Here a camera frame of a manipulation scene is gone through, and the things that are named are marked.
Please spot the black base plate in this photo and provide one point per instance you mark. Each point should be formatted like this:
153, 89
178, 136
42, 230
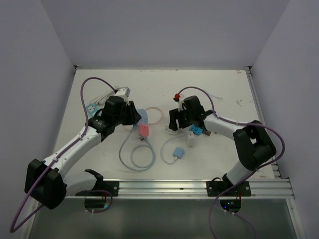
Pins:
216, 186
110, 186

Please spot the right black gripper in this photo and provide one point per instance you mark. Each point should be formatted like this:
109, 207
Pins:
175, 114

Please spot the right side aluminium rail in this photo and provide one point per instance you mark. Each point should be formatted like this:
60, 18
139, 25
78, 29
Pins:
270, 162

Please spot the teal power strip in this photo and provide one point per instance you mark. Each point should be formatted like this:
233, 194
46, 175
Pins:
91, 109

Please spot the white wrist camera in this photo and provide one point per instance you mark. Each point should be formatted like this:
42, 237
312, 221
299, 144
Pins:
123, 92
179, 98

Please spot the light blue round socket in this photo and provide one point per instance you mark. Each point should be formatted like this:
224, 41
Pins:
144, 117

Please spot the aluminium rail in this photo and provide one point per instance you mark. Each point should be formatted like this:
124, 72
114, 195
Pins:
270, 162
162, 188

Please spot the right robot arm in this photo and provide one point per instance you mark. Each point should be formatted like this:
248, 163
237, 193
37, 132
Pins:
253, 145

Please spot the aluminium front rail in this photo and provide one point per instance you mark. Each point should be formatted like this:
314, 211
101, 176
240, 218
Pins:
162, 188

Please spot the white charger plug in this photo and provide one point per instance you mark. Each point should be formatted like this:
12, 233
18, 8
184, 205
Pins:
191, 139

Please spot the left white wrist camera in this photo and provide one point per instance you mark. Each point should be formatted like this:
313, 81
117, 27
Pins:
123, 92

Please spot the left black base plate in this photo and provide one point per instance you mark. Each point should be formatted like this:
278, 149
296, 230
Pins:
110, 186

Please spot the blue square adapter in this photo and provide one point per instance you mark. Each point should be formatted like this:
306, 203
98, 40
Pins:
196, 130

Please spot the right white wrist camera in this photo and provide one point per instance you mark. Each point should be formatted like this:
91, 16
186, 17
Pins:
179, 98

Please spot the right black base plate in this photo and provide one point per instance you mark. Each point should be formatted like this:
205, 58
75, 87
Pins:
216, 186

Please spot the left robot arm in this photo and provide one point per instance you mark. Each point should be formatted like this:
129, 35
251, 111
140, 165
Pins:
47, 181

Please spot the pink cube plug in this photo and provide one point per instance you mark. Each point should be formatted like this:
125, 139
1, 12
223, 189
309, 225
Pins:
143, 130

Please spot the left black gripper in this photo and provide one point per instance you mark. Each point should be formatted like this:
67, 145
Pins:
134, 116

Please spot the light blue usb charger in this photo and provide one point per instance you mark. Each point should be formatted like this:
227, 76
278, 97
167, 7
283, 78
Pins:
178, 153

